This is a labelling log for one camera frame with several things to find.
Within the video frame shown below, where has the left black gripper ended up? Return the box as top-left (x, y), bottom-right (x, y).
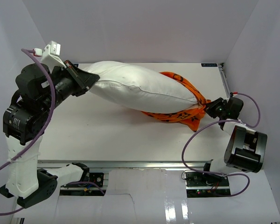
top-left (39, 58), bottom-right (98, 113)

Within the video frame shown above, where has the orange patterned pillowcase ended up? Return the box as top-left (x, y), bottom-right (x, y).
top-left (141, 71), bottom-right (211, 132)

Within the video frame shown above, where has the white pillow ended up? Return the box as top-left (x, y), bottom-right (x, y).
top-left (85, 61), bottom-right (198, 114)

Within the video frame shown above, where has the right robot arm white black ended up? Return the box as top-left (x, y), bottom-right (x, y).
top-left (201, 97), bottom-right (267, 186)

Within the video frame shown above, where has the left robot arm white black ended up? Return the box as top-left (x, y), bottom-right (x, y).
top-left (0, 61), bottom-right (99, 209)

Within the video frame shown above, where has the right blue table label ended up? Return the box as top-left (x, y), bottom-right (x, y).
top-left (201, 63), bottom-right (217, 67)

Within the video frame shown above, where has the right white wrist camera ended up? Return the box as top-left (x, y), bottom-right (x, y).
top-left (229, 92), bottom-right (238, 98)

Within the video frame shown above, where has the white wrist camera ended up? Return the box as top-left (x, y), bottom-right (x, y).
top-left (34, 41), bottom-right (66, 72)
top-left (229, 92), bottom-right (238, 98)

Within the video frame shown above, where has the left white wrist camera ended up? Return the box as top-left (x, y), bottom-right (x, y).
top-left (34, 41), bottom-right (66, 72)

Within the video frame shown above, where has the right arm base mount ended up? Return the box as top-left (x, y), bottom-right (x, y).
top-left (181, 170), bottom-right (231, 198)

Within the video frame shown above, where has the aluminium front rail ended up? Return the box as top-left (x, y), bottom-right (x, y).
top-left (37, 160), bottom-right (213, 170)

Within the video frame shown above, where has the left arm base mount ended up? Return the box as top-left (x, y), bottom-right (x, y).
top-left (60, 162), bottom-right (105, 190)

